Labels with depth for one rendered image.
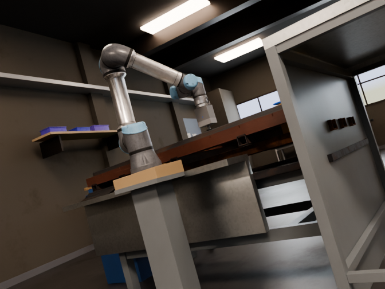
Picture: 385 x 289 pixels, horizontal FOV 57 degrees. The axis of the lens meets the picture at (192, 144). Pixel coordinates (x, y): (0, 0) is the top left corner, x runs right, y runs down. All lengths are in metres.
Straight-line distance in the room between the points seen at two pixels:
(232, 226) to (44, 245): 3.62
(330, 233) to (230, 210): 0.63
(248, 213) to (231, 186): 0.15
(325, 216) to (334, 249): 0.11
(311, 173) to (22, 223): 4.15
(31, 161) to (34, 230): 0.91
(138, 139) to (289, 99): 0.71
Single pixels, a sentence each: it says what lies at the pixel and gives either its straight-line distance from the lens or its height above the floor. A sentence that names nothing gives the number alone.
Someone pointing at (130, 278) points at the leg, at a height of 0.10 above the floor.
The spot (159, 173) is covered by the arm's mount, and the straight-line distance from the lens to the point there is 1.56.
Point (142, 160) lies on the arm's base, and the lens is 1.62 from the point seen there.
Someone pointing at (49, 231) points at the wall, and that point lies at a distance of 5.19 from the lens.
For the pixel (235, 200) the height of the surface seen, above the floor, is 0.47.
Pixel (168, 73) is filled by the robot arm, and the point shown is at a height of 1.16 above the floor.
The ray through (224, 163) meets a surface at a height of 0.66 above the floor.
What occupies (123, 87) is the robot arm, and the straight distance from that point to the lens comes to 1.85.
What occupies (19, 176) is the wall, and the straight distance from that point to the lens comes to 5.07.
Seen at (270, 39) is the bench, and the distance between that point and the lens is 1.34.
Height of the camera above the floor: 0.65
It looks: 5 degrees up
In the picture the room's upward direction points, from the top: 16 degrees counter-clockwise
